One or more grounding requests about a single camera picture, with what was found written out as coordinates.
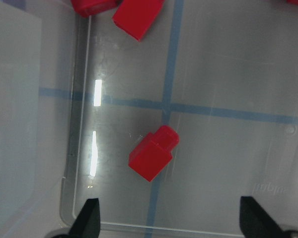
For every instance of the clear plastic storage box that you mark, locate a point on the clear plastic storage box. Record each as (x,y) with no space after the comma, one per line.
(77,95)

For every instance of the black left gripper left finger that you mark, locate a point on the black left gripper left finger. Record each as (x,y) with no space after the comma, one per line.
(87,223)

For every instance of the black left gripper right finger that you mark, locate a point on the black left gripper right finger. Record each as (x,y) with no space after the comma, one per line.
(254,221)

